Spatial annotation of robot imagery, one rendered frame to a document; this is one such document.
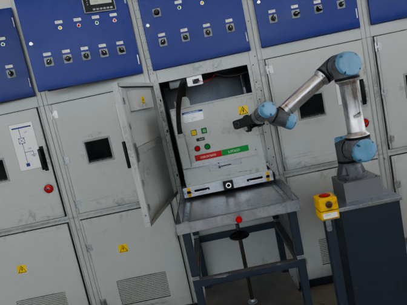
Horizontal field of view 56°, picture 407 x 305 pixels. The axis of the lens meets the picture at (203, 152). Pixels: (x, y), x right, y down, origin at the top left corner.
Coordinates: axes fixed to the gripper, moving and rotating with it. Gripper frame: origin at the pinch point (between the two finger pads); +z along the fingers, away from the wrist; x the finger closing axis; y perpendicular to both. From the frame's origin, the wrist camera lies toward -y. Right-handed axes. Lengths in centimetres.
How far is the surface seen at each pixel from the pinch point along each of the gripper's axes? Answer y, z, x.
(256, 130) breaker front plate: 11.5, 9.8, -2.2
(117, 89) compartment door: -61, -15, 31
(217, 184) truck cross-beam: -17.2, 22.9, -25.4
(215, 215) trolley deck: -31, -10, -41
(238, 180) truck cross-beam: -4.6, 19.6, -26.8
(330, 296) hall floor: 40, 43, -115
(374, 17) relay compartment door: 104, -3, 45
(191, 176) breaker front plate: -30.4, 25.6, -16.6
